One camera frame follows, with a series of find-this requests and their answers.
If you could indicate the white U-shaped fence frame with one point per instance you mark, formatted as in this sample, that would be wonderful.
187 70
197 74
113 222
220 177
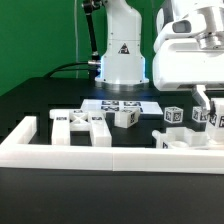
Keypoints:
16 151

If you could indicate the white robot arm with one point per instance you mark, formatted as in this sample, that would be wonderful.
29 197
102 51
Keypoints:
122 65

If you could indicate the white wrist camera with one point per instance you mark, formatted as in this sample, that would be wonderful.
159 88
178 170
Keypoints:
196 21

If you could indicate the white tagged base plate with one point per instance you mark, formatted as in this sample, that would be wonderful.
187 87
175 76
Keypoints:
111 106

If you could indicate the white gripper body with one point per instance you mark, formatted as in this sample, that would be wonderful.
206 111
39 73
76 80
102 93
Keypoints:
181 64

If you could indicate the white chair seat part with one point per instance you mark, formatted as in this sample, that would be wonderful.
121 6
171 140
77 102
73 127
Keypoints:
185 138

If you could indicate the white chair back part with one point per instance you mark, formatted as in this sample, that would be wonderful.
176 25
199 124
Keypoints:
66 121

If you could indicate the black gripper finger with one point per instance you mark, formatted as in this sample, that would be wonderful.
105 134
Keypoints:
198 93

